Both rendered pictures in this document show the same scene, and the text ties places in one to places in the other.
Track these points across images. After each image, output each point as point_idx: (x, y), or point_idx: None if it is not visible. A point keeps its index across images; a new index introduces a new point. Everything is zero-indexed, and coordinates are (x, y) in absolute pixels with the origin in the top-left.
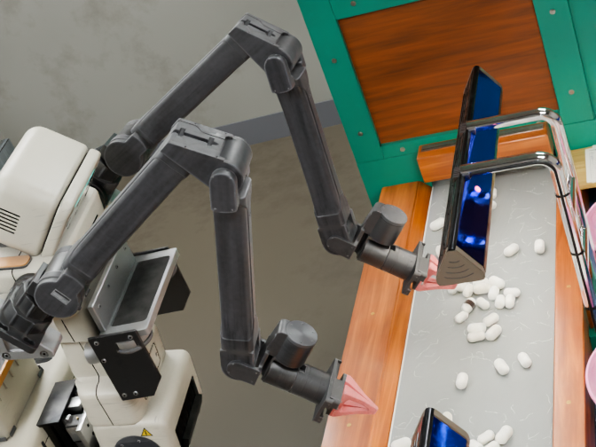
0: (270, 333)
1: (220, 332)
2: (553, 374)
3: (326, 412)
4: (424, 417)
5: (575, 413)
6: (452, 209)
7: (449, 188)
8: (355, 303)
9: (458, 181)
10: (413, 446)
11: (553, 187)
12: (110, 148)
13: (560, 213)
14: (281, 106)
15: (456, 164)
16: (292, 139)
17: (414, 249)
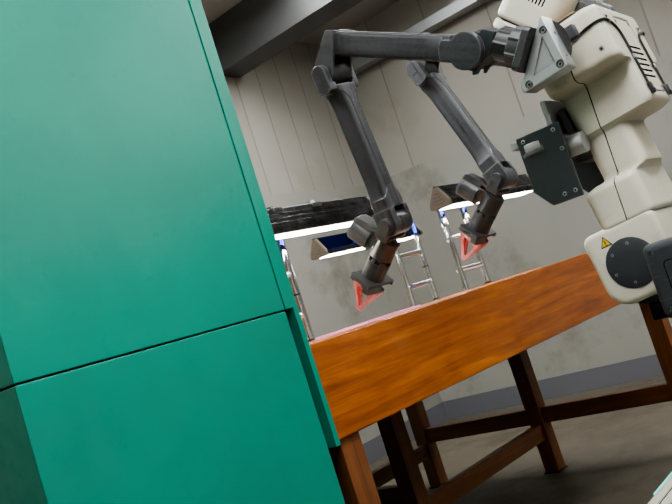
0: (479, 180)
1: (499, 151)
2: (367, 324)
3: (487, 239)
4: (438, 186)
5: (379, 319)
6: (342, 199)
7: (321, 219)
8: (426, 307)
9: (321, 202)
10: (449, 191)
11: (283, 243)
12: None
13: (290, 262)
14: (359, 102)
15: (306, 209)
16: (370, 129)
17: (358, 277)
